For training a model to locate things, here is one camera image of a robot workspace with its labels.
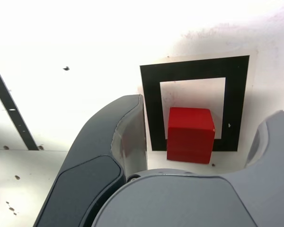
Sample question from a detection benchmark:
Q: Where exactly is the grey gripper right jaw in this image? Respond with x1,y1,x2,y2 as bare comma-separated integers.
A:
91,110,284,227

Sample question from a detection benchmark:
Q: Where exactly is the black tape strip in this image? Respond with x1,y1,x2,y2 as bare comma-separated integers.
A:
0,56,40,151

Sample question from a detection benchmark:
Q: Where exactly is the red cube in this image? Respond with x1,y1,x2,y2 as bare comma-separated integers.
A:
167,106,216,165

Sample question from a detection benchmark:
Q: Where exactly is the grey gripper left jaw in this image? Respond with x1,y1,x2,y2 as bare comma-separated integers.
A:
34,94,149,227

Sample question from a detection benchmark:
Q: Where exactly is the black tape square outline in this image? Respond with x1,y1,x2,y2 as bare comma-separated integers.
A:
139,55,250,152

